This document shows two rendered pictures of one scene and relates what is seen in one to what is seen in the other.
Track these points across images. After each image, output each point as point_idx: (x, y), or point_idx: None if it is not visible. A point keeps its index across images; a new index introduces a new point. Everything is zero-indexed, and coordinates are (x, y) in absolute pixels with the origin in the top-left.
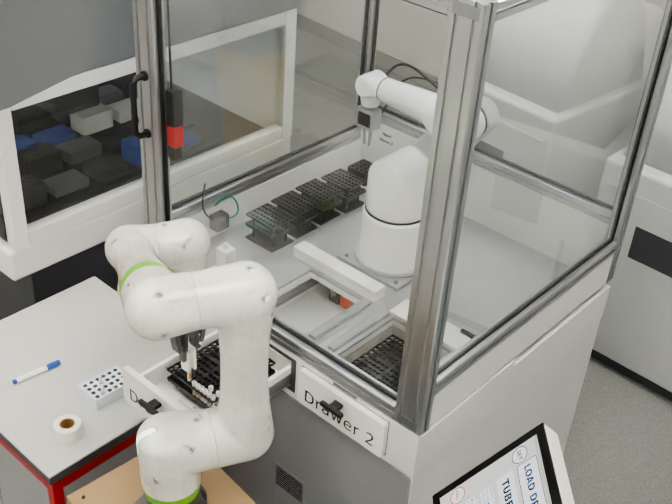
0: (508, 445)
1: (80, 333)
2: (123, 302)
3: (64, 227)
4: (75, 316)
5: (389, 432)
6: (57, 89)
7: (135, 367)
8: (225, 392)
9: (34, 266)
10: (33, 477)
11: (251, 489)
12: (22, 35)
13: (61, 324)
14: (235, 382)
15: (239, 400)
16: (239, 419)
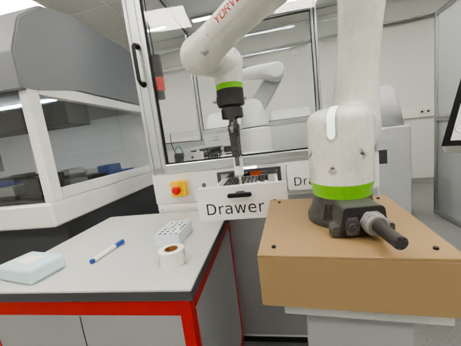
0: (456, 95)
1: (124, 230)
2: None
3: (84, 189)
4: (113, 228)
5: None
6: (68, 94)
7: None
8: (363, 61)
9: (68, 215)
10: (156, 320)
11: (258, 290)
12: (42, 46)
13: (106, 233)
14: (375, 40)
15: (376, 63)
16: (376, 88)
